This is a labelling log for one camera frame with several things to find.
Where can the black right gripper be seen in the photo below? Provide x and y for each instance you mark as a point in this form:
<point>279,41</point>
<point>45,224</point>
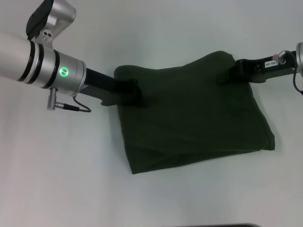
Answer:
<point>272,69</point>

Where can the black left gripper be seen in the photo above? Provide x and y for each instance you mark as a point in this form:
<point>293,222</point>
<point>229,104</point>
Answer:
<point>104,85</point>

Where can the dark green t-shirt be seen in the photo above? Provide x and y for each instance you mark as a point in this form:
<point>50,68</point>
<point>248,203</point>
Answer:
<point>189,118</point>

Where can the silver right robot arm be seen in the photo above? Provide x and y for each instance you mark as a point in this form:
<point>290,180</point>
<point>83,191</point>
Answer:
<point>300,59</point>

